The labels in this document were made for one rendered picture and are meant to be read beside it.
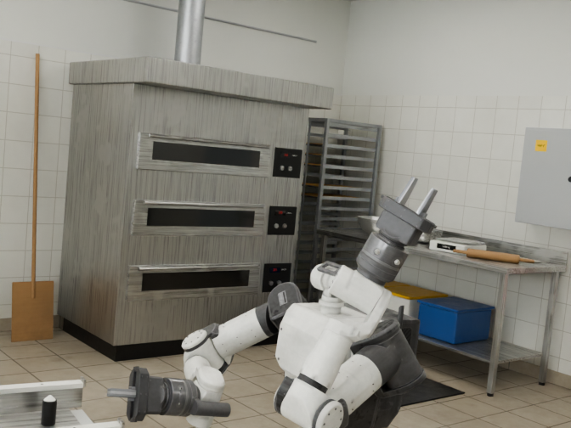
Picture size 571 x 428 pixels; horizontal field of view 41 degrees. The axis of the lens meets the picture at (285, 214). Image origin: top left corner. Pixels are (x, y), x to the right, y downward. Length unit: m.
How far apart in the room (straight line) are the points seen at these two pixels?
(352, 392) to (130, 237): 3.62
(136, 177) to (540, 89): 3.06
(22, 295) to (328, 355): 4.32
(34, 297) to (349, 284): 4.34
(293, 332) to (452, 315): 3.83
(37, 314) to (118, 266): 0.89
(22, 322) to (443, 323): 3.02
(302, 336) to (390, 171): 5.15
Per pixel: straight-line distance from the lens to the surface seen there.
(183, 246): 5.32
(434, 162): 6.61
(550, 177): 5.72
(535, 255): 5.92
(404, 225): 1.54
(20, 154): 5.83
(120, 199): 5.11
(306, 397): 1.53
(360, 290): 1.56
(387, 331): 1.71
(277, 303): 2.07
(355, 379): 1.64
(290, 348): 1.92
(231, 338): 2.12
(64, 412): 1.93
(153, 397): 1.83
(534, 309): 6.04
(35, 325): 5.76
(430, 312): 5.80
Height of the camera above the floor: 1.50
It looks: 5 degrees down
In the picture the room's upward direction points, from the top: 5 degrees clockwise
